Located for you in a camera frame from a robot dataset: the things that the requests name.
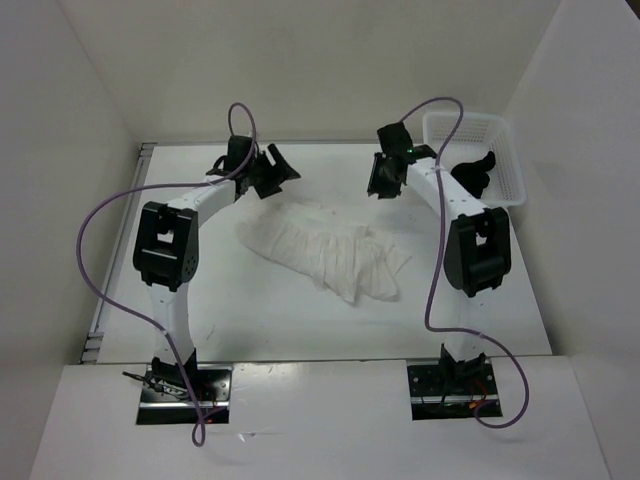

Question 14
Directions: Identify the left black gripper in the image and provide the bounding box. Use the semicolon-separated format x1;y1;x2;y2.
245;144;300;200

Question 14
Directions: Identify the white skirt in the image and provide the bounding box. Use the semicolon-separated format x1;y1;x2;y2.
236;202;411;305

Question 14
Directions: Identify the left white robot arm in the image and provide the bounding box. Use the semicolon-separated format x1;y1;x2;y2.
133;135;300;400

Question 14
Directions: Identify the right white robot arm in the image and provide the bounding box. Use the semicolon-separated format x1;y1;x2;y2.
367;152;511;393

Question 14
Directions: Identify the black folded skirt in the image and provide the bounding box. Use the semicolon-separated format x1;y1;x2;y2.
450;151;496;199

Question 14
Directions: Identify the white plastic basket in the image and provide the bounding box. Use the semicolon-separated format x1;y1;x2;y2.
440;112;527;208

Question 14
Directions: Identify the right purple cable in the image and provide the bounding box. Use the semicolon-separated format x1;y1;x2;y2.
399;96;531;429

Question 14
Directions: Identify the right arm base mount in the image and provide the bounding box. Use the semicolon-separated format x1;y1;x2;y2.
406;359;502;421

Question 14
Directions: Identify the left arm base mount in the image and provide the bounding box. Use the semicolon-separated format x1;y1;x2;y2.
124;364;233;426

